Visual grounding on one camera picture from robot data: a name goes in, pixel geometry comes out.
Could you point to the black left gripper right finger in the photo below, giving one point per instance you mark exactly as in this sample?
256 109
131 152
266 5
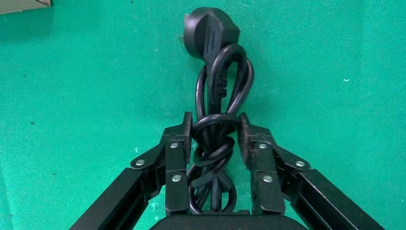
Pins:
266 190

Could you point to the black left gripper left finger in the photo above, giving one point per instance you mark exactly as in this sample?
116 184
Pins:
174 190

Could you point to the open brown cardboard box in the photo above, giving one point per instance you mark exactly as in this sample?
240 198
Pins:
19 5

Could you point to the green table cloth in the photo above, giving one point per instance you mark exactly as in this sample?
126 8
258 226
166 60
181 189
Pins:
79 95

